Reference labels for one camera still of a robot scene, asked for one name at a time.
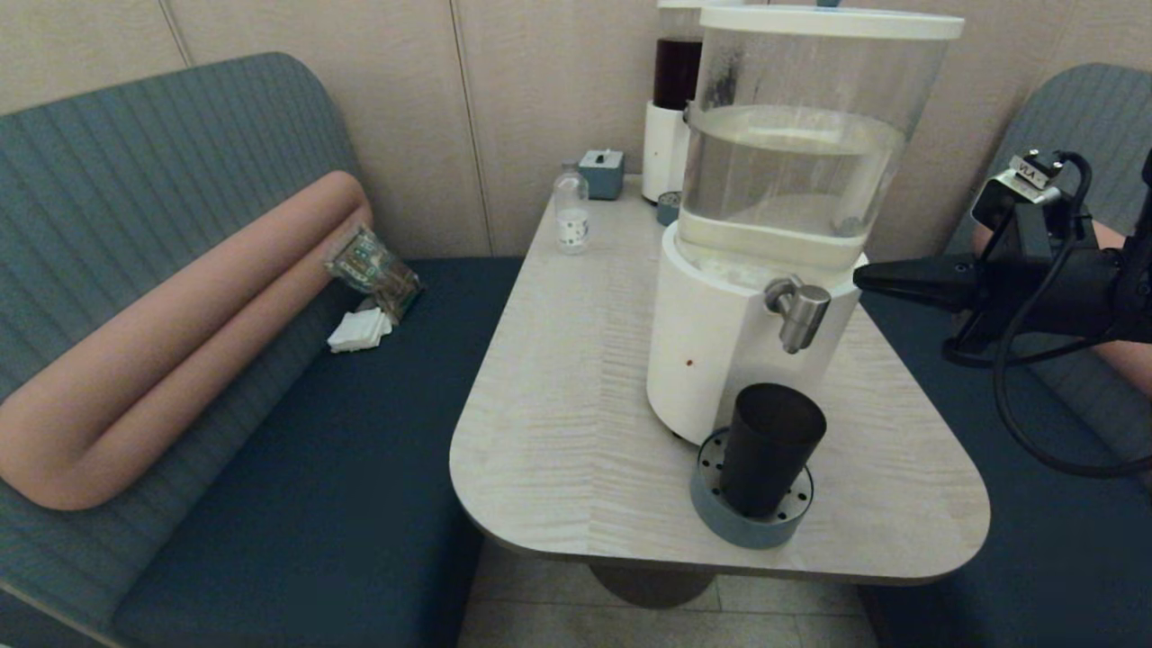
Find metal dispenser tap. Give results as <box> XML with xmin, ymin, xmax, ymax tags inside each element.
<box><xmin>765</xmin><ymin>275</ymin><xmax>832</xmax><ymax>355</ymax></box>

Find dark brown plastic cup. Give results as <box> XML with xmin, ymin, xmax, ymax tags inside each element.
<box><xmin>718</xmin><ymin>382</ymin><xmax>827</xmax><ymax>520</ymax></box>

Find pink bolster cushion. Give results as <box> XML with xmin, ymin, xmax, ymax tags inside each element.
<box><xmin>0</xmin><ymin>170</ymin><xmax>374</xmax><ymax>512</ymax></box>
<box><xmin>972</xmin><ymin>220</ymin><xmax>1152</xmax><ymax>399</ymax></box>

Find large white water dispenser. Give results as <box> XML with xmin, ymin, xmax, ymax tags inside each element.
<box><xmin>646</xmin><ymin>0</ymin><xmax>966</xmax><ymax>446</ymax></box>

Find teal sofa bench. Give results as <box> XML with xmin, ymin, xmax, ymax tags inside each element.
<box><xmin>0</xmin><ymin>51</ymin><xmax>525</xmax><ymax>648</ymax></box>
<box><xmin>855</xmin><ymin>63</ymin><xmax>1152</xmax><ymax>648</ymax></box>

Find dispenser with dark drink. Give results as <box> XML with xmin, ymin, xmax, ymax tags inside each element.
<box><xmin>641</xmin><ymin>0</ymin><xmax>746</xmax><ymax>204</ymax></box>

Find blue round perforated drip tray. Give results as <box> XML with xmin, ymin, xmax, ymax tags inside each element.
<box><xmin>690</xmin><ymin>427</ymin><xmax>815</xmax><ymax>550</ymax></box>

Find blue-grey tissue box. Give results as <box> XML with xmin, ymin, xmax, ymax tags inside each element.
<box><xmin>578</xmin><ymin>148</ymin><xmax>626</xmax><ymax>201</ymax></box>

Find small clear bottle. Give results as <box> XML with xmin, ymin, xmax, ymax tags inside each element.
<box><xmin>553</xmin><ymin>160</ymin><xmax>590</xmax><ymax>256</ymax></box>

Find green snack packet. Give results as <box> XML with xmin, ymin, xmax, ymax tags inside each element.
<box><xmin>325</xmin><ymin>225</ymin><xmax>424</xmax><ymax>325</ymax></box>

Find white folded napkins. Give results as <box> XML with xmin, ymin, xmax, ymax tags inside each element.
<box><xmin>327</xmin><ymin>309</ymin><xmax>394</xmax><ymax>356</ymax></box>

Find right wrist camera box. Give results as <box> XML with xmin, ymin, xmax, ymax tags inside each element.
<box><xmin>972</xmin><ymin>148</ymin><xmax>1085</xmax><ymax>230</ymax></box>

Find black camera cable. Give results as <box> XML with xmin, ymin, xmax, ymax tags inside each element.
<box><xmin>940</xmin><ymin>151</ymin><xmax>1152</xmax><ymax>478</ymax></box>

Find round table pedestal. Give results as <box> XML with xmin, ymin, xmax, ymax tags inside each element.
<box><xmin>587</xmin><ymin>562</ymin><xmax>719</xmax><ymax>611</ymax></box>

